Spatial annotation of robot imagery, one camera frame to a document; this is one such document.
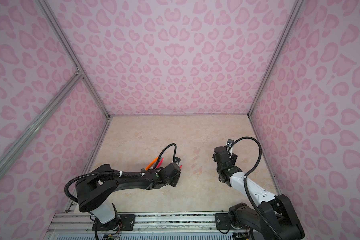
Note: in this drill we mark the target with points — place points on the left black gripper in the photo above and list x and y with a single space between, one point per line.
174 184

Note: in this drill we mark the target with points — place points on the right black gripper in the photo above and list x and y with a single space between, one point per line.
214 156

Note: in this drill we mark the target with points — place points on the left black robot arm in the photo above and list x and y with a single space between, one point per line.
94 188

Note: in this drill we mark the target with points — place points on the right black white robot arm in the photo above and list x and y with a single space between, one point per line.
273 216

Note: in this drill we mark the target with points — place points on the orange pen left group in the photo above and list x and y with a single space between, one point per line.
152 163

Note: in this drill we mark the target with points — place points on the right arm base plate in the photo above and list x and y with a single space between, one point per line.
223 221

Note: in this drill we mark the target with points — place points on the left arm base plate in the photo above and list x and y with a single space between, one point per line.
123 222

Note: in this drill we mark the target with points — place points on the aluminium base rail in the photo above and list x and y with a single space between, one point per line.
148 226

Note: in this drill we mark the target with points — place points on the diagonal aluminium frame bar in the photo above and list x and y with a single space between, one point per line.
11 155

